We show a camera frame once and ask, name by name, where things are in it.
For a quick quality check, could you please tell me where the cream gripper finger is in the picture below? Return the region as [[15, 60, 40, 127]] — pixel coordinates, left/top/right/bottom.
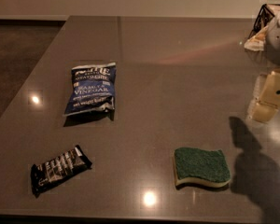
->
[[248, 100, 277, 123]]

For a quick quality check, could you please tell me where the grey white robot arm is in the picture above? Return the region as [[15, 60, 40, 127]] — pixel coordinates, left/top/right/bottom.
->
[[244, 4, 280, 123]]

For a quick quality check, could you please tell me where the green and yellow sponge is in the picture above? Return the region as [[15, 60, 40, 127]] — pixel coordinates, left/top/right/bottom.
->
[[173, 147, 231, 189]]

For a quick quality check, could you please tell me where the blue chip bag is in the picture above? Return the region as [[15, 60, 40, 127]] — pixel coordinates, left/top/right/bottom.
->
[[64, 63, 117, 117]]

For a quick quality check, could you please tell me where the black snack bar wrapper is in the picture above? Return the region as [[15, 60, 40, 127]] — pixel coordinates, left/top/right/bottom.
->
[[30, 145, 92, 197]]

